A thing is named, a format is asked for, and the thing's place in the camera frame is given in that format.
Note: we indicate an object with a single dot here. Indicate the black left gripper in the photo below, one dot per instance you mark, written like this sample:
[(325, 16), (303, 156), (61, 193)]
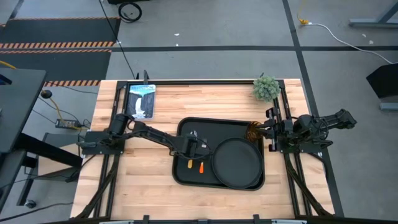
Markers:
[(190, 146)]

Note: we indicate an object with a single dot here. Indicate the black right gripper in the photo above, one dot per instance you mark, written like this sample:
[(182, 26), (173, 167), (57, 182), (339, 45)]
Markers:
[(275, 130)]

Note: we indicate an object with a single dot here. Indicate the amber ribbed cup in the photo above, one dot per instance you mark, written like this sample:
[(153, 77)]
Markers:
[(252, 132)]

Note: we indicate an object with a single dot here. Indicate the black round plate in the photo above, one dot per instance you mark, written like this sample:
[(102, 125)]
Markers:
[(237, 163)]

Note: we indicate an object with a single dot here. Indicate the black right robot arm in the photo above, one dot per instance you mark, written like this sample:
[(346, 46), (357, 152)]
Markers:
[(311, 126)]

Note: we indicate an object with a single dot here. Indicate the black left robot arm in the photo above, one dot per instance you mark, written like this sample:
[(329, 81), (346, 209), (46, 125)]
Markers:
[(155, 133)]

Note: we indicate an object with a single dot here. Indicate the black plastic tray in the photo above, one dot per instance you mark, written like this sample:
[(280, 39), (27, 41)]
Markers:
[(186, 177)]

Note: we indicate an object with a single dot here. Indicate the green ball-shaped plant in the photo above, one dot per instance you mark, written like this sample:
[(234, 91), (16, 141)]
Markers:
[(266, 89)]

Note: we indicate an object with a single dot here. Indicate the magazine with waterfall cover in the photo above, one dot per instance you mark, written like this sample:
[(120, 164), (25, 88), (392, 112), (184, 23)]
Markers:
[(141, 102)]

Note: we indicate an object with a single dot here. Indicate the black angular stand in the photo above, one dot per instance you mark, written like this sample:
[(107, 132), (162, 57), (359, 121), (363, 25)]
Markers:
[(384, 81)]

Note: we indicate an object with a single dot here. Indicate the black power adapter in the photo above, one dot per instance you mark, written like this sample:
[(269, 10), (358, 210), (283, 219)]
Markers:
[(66, 123)]

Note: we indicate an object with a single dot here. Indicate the grey metal desk leg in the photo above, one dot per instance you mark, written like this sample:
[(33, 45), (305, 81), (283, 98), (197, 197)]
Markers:
[(373, 21)]

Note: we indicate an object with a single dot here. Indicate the black round plug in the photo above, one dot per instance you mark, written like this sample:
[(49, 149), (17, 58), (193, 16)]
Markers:
[(46, 94)]

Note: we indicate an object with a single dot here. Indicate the black hazard-striped floor mat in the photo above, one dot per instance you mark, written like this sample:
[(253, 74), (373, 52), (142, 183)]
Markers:
[(53, 67), (59, 31)]

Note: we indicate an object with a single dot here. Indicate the black caster wheel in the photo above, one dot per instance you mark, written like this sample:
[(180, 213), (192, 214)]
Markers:
[(30, 204)]

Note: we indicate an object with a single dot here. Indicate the dark grey side desk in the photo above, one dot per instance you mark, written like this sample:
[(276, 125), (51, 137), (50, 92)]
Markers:
[(18, 105)]

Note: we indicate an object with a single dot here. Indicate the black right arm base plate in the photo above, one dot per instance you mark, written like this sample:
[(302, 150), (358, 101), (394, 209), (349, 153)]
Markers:
[(308, 148)]

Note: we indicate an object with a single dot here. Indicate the black aluminium frame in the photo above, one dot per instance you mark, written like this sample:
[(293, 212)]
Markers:
[(202, 82)]

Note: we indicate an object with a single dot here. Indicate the white edge bracket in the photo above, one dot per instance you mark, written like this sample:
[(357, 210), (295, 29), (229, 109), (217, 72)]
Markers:
[(116, 222), (288, 222)]

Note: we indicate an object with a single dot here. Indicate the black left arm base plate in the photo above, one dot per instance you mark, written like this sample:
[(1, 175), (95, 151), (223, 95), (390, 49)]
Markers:
[(93, 149)]

